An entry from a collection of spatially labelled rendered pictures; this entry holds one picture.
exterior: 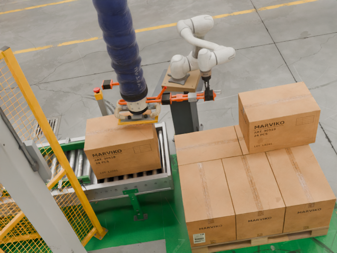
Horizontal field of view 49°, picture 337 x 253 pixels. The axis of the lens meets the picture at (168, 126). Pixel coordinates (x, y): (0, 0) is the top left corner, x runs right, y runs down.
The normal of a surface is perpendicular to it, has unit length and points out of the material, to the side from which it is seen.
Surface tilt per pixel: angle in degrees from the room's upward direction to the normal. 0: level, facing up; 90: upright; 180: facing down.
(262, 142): 90
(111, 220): 0
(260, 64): 0
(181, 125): 90
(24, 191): 90
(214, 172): 0
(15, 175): 90
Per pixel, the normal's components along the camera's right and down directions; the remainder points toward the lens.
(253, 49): -0.15, -0.72
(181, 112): -0.26, 0.69
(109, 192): 0.08, 0.68
